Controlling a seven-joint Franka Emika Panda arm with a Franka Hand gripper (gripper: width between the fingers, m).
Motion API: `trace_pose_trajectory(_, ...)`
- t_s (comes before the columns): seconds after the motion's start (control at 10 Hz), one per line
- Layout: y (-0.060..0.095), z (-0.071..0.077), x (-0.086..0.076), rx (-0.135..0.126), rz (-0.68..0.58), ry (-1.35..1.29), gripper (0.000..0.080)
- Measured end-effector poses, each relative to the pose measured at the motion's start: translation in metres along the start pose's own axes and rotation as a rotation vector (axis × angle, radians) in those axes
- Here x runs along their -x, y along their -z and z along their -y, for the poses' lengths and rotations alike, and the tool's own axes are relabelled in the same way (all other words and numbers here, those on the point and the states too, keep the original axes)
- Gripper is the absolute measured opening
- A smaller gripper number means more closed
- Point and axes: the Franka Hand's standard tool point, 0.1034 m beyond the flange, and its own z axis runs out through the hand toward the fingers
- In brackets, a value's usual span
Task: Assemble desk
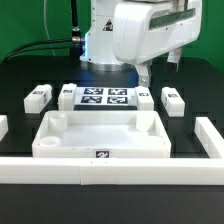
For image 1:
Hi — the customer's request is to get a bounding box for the black vertical cable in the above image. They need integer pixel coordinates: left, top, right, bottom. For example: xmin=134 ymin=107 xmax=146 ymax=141
xmin=70 ymin=0 xmax=81 ymax=38

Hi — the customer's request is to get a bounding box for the white desk top tray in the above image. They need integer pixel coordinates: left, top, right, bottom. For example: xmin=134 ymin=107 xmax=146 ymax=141
xmin=32 ymin=110 xmax=171 ymax=158

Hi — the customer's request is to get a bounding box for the white L-shaped obstacle fence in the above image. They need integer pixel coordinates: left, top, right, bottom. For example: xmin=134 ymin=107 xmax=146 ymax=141
xmin=0 ymin=116 xmax=224 ymax=186

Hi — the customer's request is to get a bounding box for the black cable pair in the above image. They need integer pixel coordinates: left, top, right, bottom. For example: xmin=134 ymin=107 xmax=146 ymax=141
xmin=2 ymin=37 xmax=84 ymax=63

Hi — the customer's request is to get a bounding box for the marker sheet with tags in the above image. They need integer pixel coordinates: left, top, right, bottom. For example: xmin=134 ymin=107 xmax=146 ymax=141
xmin=75 ymin=87 xmax=137 ymax=106

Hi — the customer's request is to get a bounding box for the white block left edge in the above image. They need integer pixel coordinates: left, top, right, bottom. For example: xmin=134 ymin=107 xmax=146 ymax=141
xmin=0 ymin=115 xmax=8 ymax=141

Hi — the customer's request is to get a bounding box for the thin white cable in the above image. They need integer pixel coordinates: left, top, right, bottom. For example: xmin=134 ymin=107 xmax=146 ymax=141
xmin=43 ymin=0 xmax=57 ymax=57

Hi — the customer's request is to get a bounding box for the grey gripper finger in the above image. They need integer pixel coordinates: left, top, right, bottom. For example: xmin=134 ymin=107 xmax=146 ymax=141
xmin=135 ymin=63 xmax=151 ymax=87
xmin=166 ymin=48 xmax=182 ymax=72

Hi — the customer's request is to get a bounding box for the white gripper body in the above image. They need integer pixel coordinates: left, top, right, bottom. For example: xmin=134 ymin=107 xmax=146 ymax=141
xmin=113 ymin=0 xmax=202 ymax=64

